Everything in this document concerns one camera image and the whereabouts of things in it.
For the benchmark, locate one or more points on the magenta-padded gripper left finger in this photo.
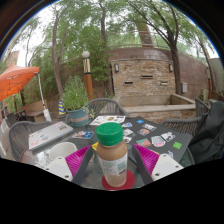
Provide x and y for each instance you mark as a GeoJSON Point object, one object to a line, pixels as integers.
{"type": "Point", "coordinates": [58, 166]}

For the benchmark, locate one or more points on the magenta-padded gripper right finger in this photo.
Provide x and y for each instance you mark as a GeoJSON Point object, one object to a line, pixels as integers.
{"type": "Point", "coordinates": [166, 165]}

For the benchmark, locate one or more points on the green-capped brown drink bottle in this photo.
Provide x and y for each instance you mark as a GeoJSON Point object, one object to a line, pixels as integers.
{"type": "Point", "coordinates": [111, 160]}

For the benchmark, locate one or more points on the white ceramic mug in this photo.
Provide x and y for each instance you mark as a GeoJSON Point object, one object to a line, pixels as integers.
{"type": "Point", "coordinates": [61, 150]}

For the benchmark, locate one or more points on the silver laptop with stickers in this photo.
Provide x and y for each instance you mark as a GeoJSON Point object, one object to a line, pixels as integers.
{"type": "Point", "coordinates": [48, 135]}

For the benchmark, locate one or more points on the black laptop with stickers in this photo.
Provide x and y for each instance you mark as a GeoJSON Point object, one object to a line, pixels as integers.
{"type": "Point", "coordinates": [166, 128]}

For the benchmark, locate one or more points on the flat round red coaster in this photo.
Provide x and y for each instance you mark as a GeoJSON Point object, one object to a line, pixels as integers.
{"type": "Point", "coordinates": [130, 181]}

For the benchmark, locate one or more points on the yellow card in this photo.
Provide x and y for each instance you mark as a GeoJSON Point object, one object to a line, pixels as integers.
{"type": "Point", "coordinates": [95, 146]}

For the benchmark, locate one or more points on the grey wicker chair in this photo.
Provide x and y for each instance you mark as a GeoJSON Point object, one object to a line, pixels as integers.
{"type": "Point", "coordinates": [183, 125]}
{"type": "Point", "coordinates": [20, 136]}
{"type": "Point", "coordinates": [108, 106]}

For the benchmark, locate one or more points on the black jacket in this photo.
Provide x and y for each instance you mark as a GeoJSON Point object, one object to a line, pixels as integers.
{"type": "Point", "coordinates": [210, 133]}

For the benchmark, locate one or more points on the blue yellow striped cone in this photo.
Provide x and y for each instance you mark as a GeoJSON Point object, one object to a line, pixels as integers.
{"type": "Point", "coordinates": [62, 108]}

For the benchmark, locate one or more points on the wooden bench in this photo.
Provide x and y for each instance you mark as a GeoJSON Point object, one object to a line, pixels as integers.
{"type": "Point", "coordinates": [33, 111]}

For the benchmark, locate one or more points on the potted plant in blue pot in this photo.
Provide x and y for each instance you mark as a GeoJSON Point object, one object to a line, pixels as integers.
{"type": "Point", "coordinates": [76, 100]}

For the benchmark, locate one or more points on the orange canopy tent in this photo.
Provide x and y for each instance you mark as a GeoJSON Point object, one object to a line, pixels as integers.
{"type": "Point", "coordinates": [15, 80]}

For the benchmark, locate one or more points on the grey wall utility box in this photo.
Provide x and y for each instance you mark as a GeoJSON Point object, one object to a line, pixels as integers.
{"type": "Point", "coordinates": [184, 87]}

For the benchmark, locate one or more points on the wooden lamp post with globe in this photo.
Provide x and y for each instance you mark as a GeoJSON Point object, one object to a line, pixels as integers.
{"type": "Point", "coordinates": [88, 80]}

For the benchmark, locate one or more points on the wall lantern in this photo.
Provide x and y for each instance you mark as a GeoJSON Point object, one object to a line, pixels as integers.
{"type": "Point", "coordinates": [171, 68]}
{"type": "Point", "coordinates": [116, 67]}

